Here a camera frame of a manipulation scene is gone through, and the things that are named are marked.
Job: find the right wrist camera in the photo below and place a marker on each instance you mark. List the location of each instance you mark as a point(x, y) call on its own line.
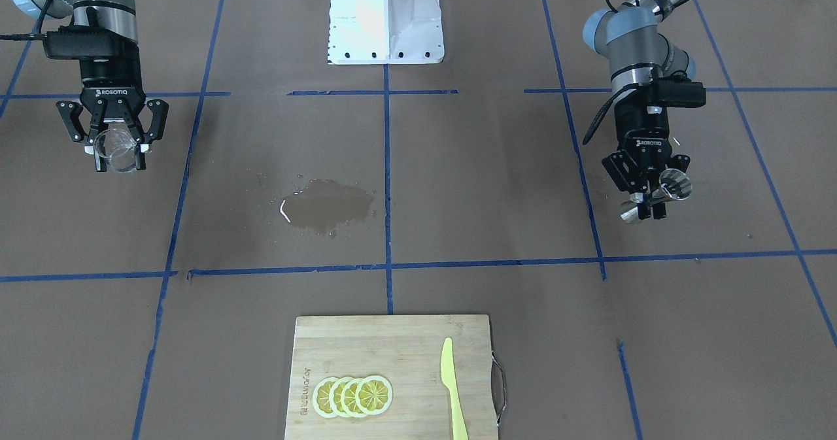
point(85, 42)

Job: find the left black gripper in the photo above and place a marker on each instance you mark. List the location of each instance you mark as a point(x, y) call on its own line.
point(644, 125)

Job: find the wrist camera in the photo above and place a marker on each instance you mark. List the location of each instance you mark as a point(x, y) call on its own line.
point(677, 91)
point(85, 42)

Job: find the lemon slice front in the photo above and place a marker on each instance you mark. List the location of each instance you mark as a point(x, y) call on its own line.
point(374, 395)

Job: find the spilled liquid puddle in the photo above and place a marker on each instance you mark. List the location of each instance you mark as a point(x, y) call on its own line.
point(323, 206)

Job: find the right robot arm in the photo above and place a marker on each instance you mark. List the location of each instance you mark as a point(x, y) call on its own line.
point(119, 16)

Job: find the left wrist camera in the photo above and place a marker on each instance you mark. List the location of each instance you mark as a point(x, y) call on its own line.
point(677, 91)

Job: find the clear glass cup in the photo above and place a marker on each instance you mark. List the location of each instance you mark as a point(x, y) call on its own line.
point(116, 151)

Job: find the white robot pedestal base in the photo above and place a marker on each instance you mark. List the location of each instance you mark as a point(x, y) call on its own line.
point(379, 32)

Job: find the yellow plastic knife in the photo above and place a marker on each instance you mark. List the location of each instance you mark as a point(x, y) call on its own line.
point(448, 378)

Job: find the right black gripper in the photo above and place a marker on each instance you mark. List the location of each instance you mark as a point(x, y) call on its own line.
point(108, 77)

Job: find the lemon slice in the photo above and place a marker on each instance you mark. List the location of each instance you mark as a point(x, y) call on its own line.
point(335, 396)
point(348, 403)
point(322, 398)
point(374, 395)

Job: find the bamboo cutting board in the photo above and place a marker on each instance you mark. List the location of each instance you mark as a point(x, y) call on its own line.
point(406, 350)

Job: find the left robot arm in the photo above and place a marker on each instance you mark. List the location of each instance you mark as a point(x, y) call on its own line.
point(649, 76)

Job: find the steel double jigger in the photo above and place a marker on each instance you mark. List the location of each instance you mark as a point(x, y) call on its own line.
point(674, 186)

